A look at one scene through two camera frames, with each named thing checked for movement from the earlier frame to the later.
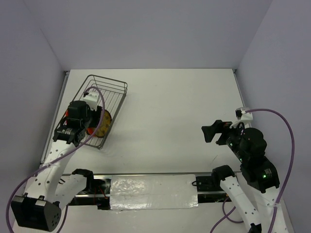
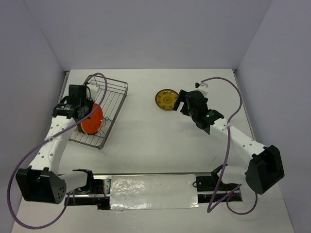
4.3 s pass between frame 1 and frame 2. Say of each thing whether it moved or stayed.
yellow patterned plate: moved
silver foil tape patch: stayed
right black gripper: moved
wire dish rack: stayed
